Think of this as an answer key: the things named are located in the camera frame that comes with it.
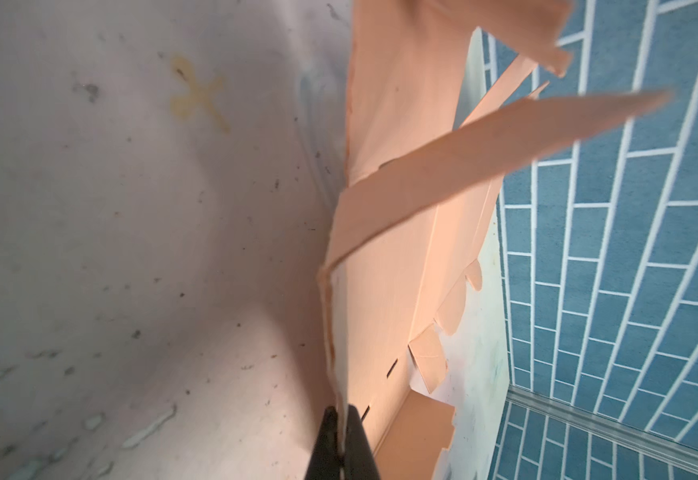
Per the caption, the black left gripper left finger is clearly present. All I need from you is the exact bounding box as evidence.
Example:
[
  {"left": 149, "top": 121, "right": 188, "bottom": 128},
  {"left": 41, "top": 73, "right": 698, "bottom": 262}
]
[{"left": 304, "top": 406, "right": 341, "bottom": 480}]

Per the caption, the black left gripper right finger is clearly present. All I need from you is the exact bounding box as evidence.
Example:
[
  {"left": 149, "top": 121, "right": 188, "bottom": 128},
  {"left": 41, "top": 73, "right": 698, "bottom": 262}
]
[{"left": 343, "top": 405, "right": 380, "bottom": 480}]

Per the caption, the pink paper box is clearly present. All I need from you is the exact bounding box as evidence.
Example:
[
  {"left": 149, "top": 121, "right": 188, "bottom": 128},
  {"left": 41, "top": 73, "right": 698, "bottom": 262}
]
[{"left": 318, "top": 1, "right": 670, "bottom": 479}]

